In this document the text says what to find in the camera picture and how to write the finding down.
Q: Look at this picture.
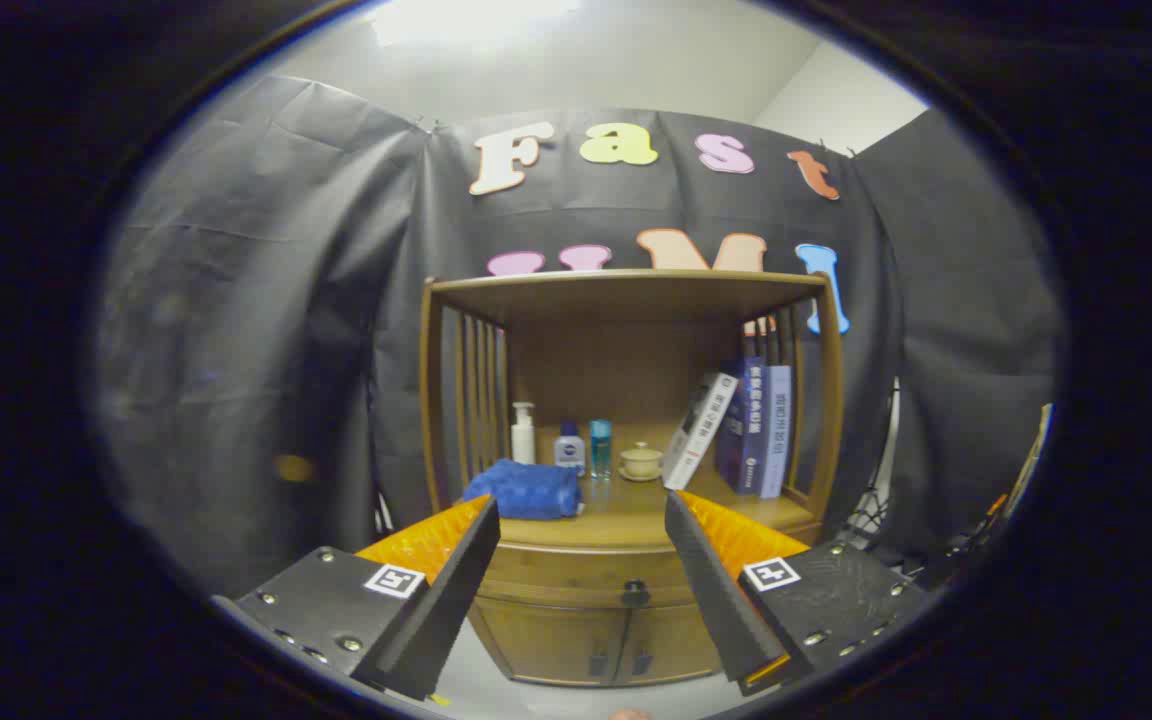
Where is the white bottle with blue cap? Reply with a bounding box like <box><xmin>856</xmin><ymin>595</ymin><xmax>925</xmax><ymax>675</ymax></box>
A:
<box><xmin>553</xmin><ymin>420</ymin><xmax>587</xmax><ymax>478</ymax></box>

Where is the pale lavender book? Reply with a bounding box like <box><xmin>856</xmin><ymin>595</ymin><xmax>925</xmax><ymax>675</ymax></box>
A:
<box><xmin>761</xmin><ymin>365</ymin><xmax>793</xmax><ymax>499</ymax></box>

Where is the dark navy book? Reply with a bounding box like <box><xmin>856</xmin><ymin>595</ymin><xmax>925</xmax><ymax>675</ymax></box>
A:
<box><xmin>714</xmin><ymin>360</ymin><xmax>749</xmax><ymax>491</ymax></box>

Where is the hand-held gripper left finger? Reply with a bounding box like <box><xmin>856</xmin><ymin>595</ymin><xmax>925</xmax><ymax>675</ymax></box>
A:
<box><xmin>211</xmin><ymin>493</ymin><xmax>502</xmax><ymax>701</ymax></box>

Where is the white pump bottle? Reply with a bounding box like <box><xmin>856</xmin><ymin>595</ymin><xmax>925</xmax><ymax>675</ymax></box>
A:
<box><xmin>511</xmin><ymin>402</ymin><xmax>537</xmax><ymax>466</ymax></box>

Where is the wooden cabinet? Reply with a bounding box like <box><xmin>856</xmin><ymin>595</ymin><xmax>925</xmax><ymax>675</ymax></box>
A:
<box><xmin>421</xmin><ymin>268</ymin><xmax>845</xmax><ymax>689</ymax></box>

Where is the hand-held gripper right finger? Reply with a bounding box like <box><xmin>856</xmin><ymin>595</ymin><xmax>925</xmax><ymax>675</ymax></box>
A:
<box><xmin>663</xmin><ymin>490</ymin><xmax>927</xmax><ymax>698</ymax></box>

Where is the cream lidded teacup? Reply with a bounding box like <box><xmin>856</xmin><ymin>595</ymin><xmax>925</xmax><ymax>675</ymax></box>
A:
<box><xmin>619</xmin><ymin>441</ymin><xmax>664</xmax><ymax>483</ymax></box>

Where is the white book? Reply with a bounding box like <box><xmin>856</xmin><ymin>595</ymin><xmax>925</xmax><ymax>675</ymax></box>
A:
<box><xmin>662</xmin><ymin>372</ymin><xmax>739</xmax><ymax>491</ymax></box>

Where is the wooden drawer with black knob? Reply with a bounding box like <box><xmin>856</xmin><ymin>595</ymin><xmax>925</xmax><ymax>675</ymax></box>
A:
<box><xmin>476</xmin><ymin>520</ymin><xmax>825</xmax><ymax>611</ymax></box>

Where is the wooden countertop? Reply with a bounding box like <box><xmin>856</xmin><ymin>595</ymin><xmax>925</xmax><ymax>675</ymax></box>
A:
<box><xmin>456</xmin><ymin>470</ymin><xmax>817</xmax><ymax>549</ymax></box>

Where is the blue rolled towel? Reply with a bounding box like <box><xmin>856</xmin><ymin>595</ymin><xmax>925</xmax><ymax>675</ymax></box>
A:
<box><xmin>463</xmin><ymin>459</ymin><xmax>582</xmax><ymax>521</ymax></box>

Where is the blue book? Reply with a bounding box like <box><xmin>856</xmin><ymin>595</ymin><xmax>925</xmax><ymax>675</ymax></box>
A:
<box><xmin>736</xmin><ymin>356</ymin><xmax>769</xmax><ymax>496</ymax></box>

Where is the wooden cabinet door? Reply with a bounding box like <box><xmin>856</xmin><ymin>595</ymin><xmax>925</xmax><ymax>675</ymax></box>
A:
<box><xmin>621</xmin><ymin>600</ymin><xmax>722</xmax><ymax>686</ymax></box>
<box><xmin>469</xmin><ymin>600</ymin><xmax>627</xmax><ymax>689</ymax></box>

